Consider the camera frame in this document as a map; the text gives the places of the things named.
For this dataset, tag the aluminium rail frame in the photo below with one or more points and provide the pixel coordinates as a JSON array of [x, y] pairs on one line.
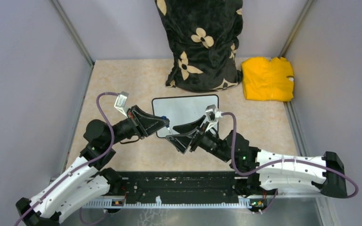
[[175, 190]]

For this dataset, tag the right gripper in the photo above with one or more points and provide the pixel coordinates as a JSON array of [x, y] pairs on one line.
[[183, 141]]

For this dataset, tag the black floral blanket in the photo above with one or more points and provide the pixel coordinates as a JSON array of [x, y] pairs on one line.
[[203, 38]]

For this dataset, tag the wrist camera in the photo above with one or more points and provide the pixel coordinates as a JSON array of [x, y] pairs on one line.
[[120, 103], [213, 114]]

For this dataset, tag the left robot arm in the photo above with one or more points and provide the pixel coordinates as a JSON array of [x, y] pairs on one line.
[[74, 174]]

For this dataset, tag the small whiteboard black frame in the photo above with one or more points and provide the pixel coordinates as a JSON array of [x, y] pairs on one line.
[[181, 110]]

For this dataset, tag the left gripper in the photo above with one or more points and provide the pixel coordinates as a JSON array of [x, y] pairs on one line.
[[144, 126]]

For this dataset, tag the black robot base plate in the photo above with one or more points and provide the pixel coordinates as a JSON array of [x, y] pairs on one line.
[[190, 190]]

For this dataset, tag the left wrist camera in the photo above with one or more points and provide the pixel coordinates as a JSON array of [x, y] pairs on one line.
[[120, 103]]

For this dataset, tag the folded yellow garment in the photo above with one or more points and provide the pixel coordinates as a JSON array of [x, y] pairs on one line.
[[268, 79]]

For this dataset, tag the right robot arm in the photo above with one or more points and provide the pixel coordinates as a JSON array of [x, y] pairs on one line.
[[264, 169]]

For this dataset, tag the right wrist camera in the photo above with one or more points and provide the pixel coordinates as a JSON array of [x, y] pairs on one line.
[[213, 114]]

